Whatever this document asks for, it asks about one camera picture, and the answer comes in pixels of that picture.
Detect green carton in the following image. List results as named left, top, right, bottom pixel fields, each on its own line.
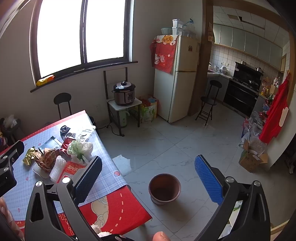
left=129, top=105, right=142, bottom=122

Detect grey upper cabinets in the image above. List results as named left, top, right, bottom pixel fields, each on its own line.
left=213, top=23, right=283, bottom=70

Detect clear plastic bag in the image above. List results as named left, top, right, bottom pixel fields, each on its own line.
left=73, top=126, right=97, bottom=142

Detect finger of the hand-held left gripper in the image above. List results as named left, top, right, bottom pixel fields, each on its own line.
left=0, top=141, right=25, bottom=164

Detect brown plastic waste bin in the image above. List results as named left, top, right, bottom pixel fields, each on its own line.
left=148, top=174, right=181, bottom=205

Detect gold foil wrapper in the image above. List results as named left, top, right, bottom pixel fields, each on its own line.
left=22, top=147, right=37, bottom=165

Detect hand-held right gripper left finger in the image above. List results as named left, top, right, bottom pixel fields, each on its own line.
left=25, top=156, right=103, bottom=241

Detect black power cable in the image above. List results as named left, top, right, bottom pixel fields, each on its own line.
left=99, top=124, right=121, bottom=137

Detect person's left forearm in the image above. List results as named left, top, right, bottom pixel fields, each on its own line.
left=0, top=197, right=25, bottom=241

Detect bundle of clear plastic bags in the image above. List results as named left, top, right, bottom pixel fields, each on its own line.
left=183, top=18, right=197, bottom=39

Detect white green plastic bag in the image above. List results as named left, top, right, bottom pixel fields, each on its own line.
left=67, top=138, right=93, bottom=163

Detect black folding chair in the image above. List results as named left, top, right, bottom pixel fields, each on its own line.
left=195, top=80, right=222, bottom=127

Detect black trash bin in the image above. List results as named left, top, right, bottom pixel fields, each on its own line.
left=89, top=116, right=100, bottom=137

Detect pile of plastic bags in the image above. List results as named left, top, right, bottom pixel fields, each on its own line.
left=242, top=111, right=269, bottom=158

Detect black integrated stove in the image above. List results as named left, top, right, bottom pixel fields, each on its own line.
left=223, top=61, right=264, bottom=117

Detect wooden door frame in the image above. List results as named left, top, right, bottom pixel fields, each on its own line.
left=188, top=0, right=292, bottom=116

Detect dark framed window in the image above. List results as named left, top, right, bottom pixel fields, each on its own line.
left=30, top=0, right=138, bottom=93

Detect red printed cloth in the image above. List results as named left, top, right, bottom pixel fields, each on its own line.
left=149, top=35, right=178, bottom=75

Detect white-top side table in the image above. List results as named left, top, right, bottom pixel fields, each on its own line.
left=107, top=97, right=142, bottom=137

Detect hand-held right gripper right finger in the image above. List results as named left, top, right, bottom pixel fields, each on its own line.
left=193, top=155, right=271, bottom=241

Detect black round-back chair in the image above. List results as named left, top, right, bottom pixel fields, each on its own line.
left=54, top=93, right=72, bottom=120

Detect blue carton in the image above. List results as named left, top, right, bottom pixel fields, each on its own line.
left=45, top=136, right=62, bottom=151

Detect red hanging garment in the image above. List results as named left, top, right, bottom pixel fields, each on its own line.
left=258, top=75, right=289, bottom=144

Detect cream refrigerator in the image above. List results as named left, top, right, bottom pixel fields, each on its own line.
left=153, top=35, right=201, bottom=124

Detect yellow snack bag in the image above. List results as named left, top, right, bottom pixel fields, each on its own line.
left=36, top=75, right=55, bottom=87

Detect person's right hand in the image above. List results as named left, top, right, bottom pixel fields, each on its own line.
left=153, top=231, right=170, bottom=241

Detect black metal frame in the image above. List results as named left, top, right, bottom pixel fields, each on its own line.
left=103, top=67, right=128, bottom=100

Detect plaid tablecloth with red border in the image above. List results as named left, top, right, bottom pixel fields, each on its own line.
left=0, top=110, right=152, bottom=241

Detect white ridged plastic tray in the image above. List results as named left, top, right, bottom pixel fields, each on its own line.
left=49, top=156, right=64, bottom=181

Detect green white shopping bag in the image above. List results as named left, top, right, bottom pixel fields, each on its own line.
left=139, top=95, right=160, bottom=123

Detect white paper napkin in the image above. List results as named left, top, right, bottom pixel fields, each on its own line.
left=32, top=162, right=51, bottom=179

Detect red packet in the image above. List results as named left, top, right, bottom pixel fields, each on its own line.
left=57, top=161, right=87, bottom=183

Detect electric pressure cooker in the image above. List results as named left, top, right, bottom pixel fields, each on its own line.
left=112, top=81, right=136, bottom=106

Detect red crushed can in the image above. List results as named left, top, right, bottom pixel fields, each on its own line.
left=60, top=137, right=77, bottom=155

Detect pile of snack packets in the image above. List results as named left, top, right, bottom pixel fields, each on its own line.
left=260, top=76, right=281, bottom=100

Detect cardboard box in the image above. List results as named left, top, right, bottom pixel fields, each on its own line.
left=239, top=140, right=269, bottom=172

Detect grey kitchen counter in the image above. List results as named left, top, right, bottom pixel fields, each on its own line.
left=207, top=72, right=232, bottom=102

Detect green thermos kettle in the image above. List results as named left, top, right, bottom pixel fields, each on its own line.
left=119, top=110, right=130, bottom=128

